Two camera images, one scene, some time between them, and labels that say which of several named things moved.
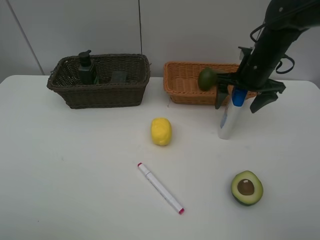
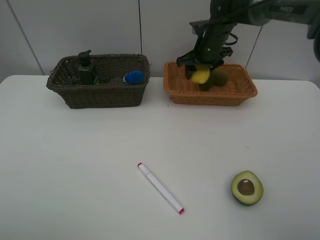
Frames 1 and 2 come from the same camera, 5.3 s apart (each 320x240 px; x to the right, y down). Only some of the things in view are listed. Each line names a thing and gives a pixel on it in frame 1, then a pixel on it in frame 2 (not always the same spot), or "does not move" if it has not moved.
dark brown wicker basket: x=122 y=78 does not move
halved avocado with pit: x=246 y=188 does not move
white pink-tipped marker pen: x=160 y=188 does not move
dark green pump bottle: x=87 y=71 does not move
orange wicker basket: x=181 y=80 does not move
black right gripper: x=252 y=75 to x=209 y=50
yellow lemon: x=161 y=131 to x=201 y=74
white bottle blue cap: x=233 y=112 to x=134 y=77
